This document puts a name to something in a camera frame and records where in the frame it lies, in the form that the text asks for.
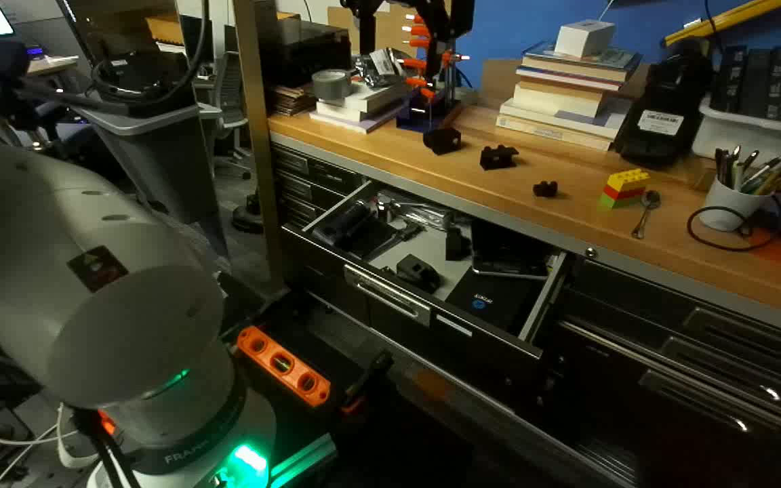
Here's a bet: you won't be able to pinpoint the chunky black plastic part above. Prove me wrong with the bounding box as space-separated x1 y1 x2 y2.
476 142 520 173

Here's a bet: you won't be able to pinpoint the black metal drawer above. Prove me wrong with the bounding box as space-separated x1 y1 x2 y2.
280 173 573 365

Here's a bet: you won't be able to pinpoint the upright black drawer item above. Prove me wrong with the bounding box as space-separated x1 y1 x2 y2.
441 225 475 264

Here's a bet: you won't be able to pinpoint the black drawer cabinet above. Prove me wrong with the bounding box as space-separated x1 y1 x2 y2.
265 138 781 488

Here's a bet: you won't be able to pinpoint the crinkled foil packets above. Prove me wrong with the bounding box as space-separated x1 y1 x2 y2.
349 49 410 92

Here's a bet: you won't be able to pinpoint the black printer box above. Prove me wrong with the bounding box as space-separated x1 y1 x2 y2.
258 19 356 89

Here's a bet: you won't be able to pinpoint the silver metal bowl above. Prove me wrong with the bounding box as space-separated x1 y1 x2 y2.
310 69 356 107

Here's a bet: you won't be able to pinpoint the white book stack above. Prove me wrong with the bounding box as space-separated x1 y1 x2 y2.
315 80 411 126

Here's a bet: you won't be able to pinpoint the lilac flat board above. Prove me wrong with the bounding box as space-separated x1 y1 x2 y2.
307 107 406 137

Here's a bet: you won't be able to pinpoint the small white box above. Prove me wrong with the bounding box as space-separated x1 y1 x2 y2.
554 19 617 60

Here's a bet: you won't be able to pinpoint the thick white book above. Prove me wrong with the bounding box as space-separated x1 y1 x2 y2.
506 69 631 121

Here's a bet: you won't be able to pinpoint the dark cover book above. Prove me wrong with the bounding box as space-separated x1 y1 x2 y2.
517 49 642 80

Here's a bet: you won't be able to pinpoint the wide pale book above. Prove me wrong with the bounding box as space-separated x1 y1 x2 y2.
493 99 628 154

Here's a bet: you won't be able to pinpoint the office chair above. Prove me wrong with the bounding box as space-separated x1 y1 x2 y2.
198 49 265 237

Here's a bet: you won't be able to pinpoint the black rectangular case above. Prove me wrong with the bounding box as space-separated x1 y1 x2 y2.
310 200 400 261

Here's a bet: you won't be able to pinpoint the grey side table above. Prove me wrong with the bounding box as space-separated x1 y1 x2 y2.
72 100 231 266

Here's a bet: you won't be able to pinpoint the colourful toy brick stack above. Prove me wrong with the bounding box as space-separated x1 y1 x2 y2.
597 167 654 211

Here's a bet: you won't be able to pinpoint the small black block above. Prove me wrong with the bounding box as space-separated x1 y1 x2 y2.
394 253 444 293

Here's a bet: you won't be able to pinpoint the metal spoon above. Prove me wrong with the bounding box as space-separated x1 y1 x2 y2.
628 187 665 241

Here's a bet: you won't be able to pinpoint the yellow spirit level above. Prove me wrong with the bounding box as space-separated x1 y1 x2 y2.
662 0 781 49

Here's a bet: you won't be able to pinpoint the black ribbed case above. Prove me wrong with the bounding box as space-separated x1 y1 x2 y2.
707 43 748 118
741 43 781 126

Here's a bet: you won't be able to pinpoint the dark blue flat box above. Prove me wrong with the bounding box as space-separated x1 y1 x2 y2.
441 266 551 340

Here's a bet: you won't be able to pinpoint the white plastic bin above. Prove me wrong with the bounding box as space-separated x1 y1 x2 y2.
691 92 781 184

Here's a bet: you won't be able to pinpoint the white pen cup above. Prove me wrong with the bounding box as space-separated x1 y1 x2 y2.
699 173 768 234

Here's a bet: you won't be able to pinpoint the bundle of pens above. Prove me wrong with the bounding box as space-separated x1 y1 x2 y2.
712 146 781 196

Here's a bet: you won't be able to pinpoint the orange spirit level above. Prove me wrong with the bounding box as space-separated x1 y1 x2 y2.
231 322 333 413

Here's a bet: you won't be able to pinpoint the orange T-handle hex key set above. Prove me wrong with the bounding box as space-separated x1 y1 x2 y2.
396 17 470 137

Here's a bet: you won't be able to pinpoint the blue wall panel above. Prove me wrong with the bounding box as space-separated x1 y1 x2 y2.
455 0 781 92

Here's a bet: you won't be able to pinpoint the beige upright post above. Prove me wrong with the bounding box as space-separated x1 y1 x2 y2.
231 0 291 293

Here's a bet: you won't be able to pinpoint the thin black cable loop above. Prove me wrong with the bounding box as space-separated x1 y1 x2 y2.
684 192 781 256

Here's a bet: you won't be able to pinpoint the white floor cable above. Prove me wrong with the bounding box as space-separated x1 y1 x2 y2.
0 356 95 478

